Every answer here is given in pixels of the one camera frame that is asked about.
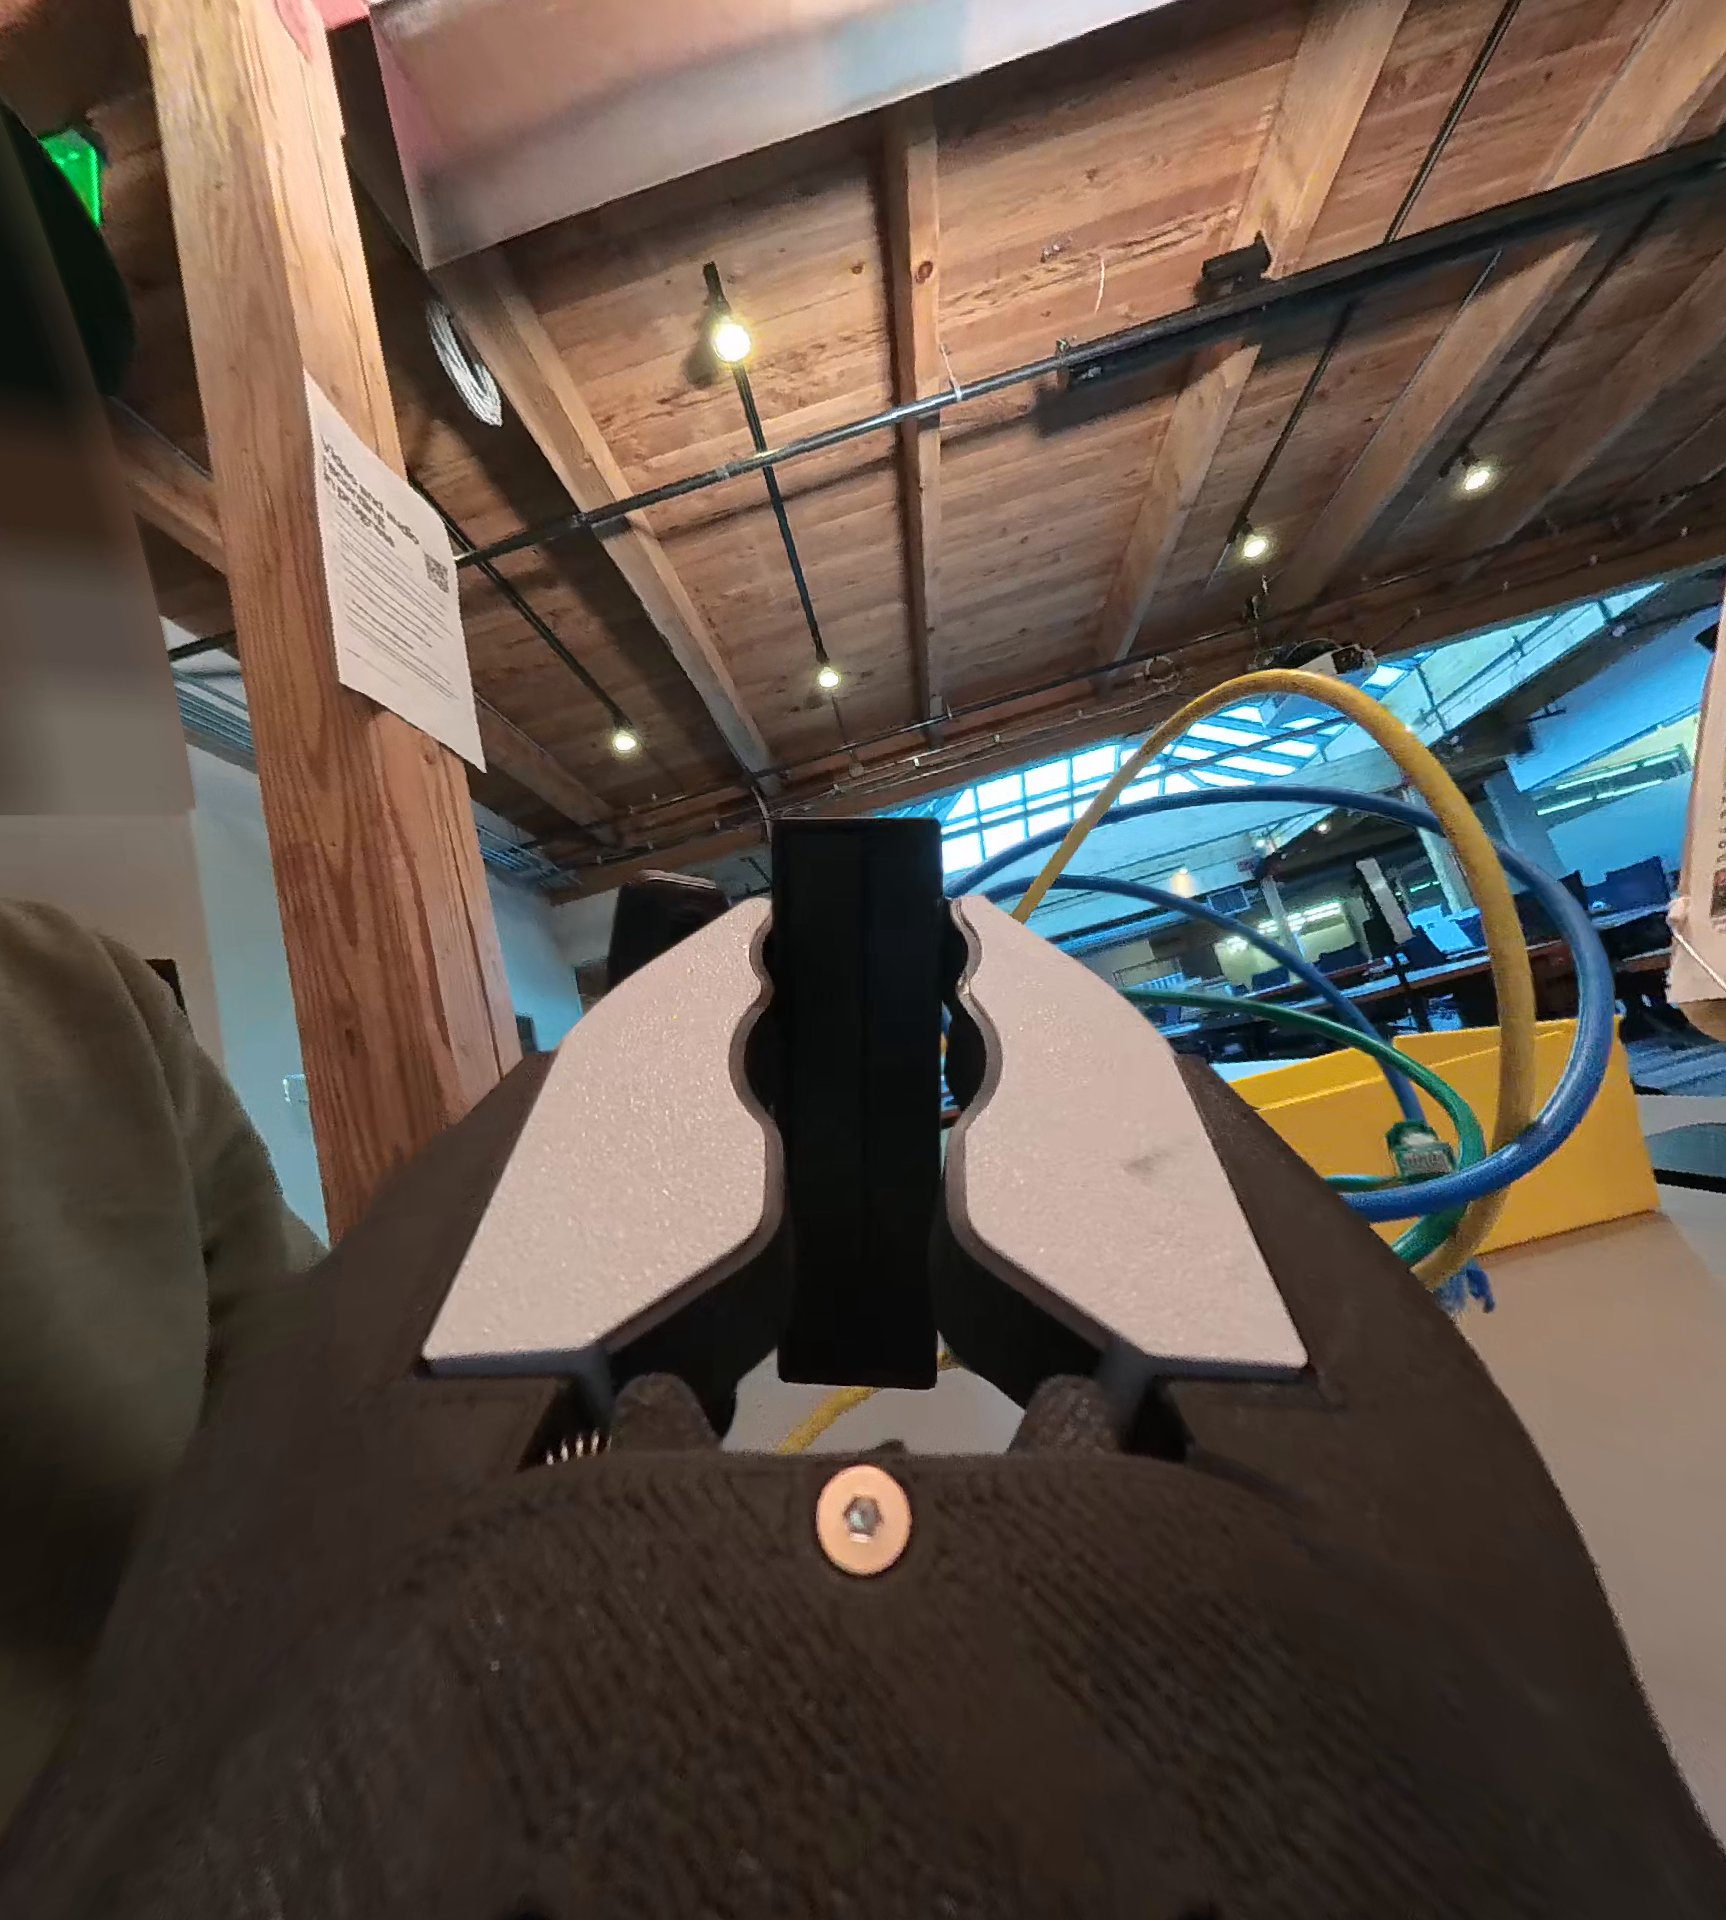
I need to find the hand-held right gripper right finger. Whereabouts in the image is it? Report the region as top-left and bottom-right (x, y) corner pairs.
(939, 895), (1317, 1420)

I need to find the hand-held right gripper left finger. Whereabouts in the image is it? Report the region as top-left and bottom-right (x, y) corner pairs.
(416, 895), (795, 1435)

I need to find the black rectangular plastic block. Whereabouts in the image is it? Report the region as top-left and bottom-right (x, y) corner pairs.
(772, 817), (947, 1386)

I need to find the yellow plastic bin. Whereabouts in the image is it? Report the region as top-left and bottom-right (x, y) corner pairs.
(1223, 1021), (1664, 1254)

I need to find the person's olive green sweater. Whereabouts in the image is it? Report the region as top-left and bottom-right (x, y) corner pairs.
(0, 870), (332, 1920)

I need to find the white paper notice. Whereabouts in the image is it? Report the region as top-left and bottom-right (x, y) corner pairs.
(302, 372), (489, 773)

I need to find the green exit sign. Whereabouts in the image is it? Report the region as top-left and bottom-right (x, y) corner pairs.
(34, 127), (108, 228)

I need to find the green ethernet cable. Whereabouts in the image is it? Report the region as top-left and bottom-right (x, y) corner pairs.
(1121, 983), (1488, 1271)

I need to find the wooden support post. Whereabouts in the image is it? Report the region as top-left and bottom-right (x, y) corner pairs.
(129, 0), (529, 1248)

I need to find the yellow ethernet cable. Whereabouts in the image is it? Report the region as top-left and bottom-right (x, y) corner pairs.
(777, 670), (1540, 1454)

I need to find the blue ethernet cable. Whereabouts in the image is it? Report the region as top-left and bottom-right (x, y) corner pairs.
(974, 787), (1621, 1323)

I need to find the white wire coil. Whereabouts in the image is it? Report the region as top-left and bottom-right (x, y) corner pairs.
(424, 293), (506, 431)

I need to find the black ceiling rail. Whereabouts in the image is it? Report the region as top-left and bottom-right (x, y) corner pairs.
(454, 117), (1726, 570)

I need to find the silver air duct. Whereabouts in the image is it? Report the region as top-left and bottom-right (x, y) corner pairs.
(330, 0), (1180, 273)

